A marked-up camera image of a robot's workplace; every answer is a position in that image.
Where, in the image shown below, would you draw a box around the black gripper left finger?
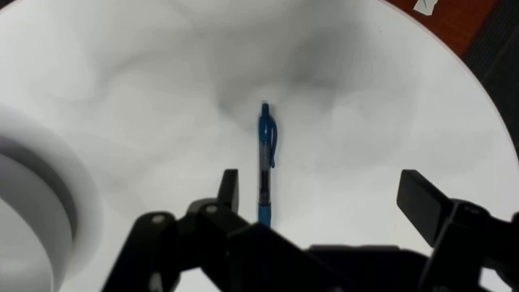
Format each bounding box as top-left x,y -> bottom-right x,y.
103,169 -> 327,292

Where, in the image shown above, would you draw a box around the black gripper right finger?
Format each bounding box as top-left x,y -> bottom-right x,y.
396,169 -> 519,292

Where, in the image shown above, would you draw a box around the blue pen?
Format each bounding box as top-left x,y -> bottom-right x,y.
257,101 -> 280,229

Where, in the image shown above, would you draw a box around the white bowl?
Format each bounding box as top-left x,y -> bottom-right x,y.
0,103 -> 106,292

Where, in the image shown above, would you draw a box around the orange wooden board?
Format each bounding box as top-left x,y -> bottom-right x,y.
387,0 -> 502,59

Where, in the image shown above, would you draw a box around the small white tag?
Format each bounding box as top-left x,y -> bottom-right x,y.
414,0 -> 442,17

